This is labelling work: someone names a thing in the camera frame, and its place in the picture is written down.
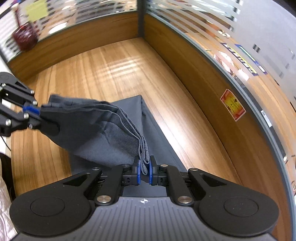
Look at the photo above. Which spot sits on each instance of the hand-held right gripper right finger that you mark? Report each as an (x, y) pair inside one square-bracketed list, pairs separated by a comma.
[(150, 172)]

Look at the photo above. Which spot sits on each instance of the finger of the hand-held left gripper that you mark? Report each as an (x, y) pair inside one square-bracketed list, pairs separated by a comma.
[(23, 95), (46, 127)]

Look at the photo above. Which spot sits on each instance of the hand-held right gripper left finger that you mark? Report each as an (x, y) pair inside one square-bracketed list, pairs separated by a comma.
[(138, 172)]

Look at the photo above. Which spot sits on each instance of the grey pants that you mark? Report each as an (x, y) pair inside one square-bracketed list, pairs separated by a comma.
[(92, 129)]

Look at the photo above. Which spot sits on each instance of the dark red mesh bag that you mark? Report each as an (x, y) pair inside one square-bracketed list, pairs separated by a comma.
[(25, 37)]

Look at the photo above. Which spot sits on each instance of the person's black trousers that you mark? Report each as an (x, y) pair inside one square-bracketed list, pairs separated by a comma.
[(5, 166)]

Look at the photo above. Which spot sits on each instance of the yellow paper note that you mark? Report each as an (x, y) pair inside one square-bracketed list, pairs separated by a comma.
[(36, 9)]

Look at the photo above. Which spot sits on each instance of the person's silvery quilted jacket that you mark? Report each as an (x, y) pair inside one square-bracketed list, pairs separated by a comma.
[(5, 208)]

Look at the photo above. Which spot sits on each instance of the red square sticker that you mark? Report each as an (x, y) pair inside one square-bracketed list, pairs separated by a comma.
[(232, 105)]

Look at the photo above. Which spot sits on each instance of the small white barcode label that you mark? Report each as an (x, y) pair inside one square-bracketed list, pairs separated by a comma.
[(267, 118)]

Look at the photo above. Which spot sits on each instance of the blue printed sign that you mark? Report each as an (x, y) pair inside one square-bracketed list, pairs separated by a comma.
[(245, 58)]

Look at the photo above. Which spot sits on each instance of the dark grey partition post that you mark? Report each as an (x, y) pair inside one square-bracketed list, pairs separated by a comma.
[(141, 18)]

